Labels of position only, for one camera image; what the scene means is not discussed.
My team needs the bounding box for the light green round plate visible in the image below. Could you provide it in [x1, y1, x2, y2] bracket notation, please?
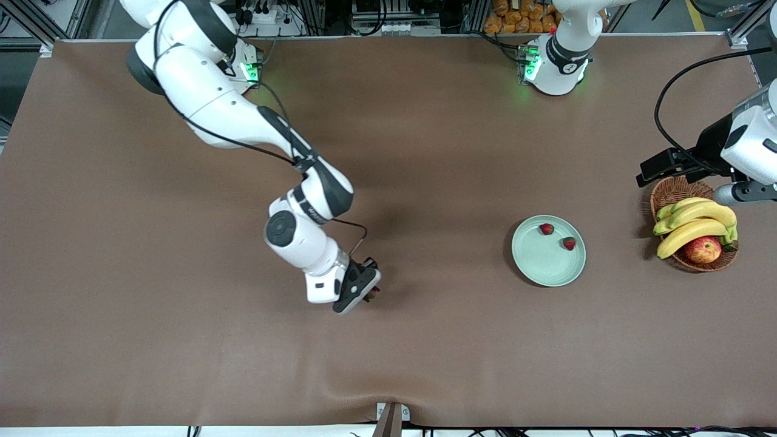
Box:
[511, 215, 587, 288]

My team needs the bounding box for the brown wicker basket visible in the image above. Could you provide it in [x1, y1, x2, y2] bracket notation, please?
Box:
[650, 175, 739, 273]

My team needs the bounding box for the yellow banana bunch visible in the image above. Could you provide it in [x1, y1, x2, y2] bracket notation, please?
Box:
[653, 197, 739, 260]

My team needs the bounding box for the red yellow apple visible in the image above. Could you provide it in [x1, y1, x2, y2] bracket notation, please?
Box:
[684, 236, 722, 265]

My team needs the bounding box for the brown table cloth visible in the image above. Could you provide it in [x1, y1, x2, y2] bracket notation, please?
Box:
[0, 33, 777, 429]

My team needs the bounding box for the orange bread rolls pile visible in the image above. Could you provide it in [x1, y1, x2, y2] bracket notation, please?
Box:
[484, 0, 562, 35]

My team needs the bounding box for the long white power strip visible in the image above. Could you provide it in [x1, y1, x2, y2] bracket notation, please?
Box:
[352, 21, 442, 35]

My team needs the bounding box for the white power strip with plugs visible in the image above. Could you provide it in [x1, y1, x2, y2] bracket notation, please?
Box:
[240, 3, 292, 26]

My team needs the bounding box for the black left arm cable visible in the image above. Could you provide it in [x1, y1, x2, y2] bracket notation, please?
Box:
[654, 47, 777, 162]

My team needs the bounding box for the aluminium frame profile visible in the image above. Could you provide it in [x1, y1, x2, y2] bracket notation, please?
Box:
[0, 0, 58, 58]
[725, 0, 777, 49]

